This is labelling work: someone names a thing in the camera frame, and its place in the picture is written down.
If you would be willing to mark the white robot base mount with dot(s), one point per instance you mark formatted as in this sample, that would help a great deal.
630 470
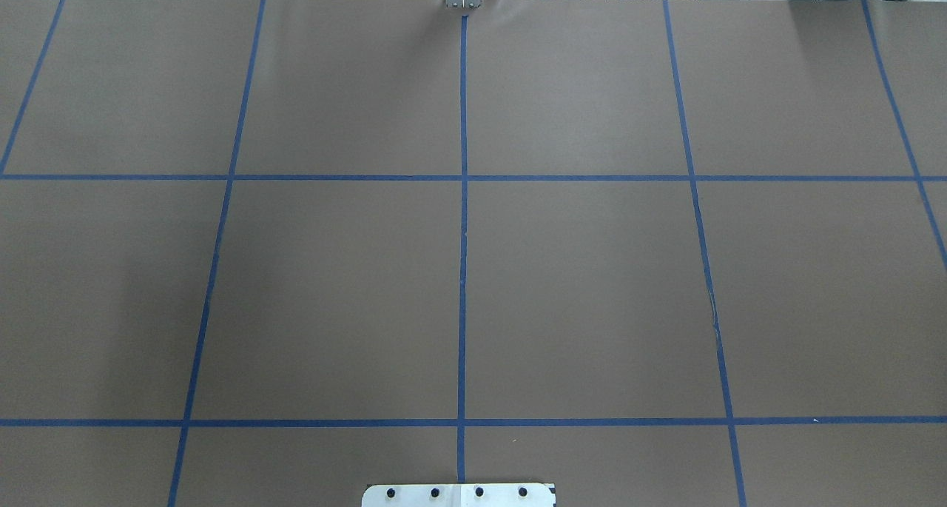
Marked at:
461 494

